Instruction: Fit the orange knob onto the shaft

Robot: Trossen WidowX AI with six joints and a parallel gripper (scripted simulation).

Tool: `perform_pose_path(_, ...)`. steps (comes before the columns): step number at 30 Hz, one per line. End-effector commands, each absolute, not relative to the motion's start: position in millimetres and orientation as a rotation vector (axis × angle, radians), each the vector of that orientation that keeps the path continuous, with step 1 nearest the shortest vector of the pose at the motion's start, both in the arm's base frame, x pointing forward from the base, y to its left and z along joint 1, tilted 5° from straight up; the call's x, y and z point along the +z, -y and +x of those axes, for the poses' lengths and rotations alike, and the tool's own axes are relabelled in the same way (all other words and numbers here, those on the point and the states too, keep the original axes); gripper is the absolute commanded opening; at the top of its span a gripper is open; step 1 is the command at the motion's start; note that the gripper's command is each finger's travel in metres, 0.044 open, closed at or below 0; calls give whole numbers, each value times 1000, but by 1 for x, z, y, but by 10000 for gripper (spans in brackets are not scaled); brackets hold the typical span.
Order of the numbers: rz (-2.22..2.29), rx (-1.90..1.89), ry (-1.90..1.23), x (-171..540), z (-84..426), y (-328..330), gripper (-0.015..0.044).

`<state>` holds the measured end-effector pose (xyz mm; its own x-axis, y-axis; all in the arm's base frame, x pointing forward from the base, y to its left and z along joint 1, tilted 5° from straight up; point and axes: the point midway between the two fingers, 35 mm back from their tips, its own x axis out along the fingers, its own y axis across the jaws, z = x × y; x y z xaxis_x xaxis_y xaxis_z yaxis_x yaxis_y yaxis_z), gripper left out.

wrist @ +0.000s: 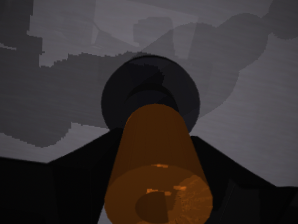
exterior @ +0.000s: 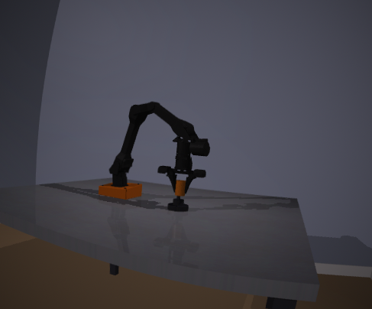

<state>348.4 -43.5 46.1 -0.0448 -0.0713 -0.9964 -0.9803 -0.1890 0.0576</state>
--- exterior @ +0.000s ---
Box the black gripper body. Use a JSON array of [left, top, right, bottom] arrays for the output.
[[157, 154, 206, 178]]

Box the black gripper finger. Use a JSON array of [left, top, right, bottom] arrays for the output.
[[167, 174, 177, 193], [185, 177, 196, 194]]

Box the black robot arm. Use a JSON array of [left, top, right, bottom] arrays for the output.
[[109, 102, 210, 187]]

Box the orange knob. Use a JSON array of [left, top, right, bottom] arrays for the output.
[[175, 180, 186, 196]]

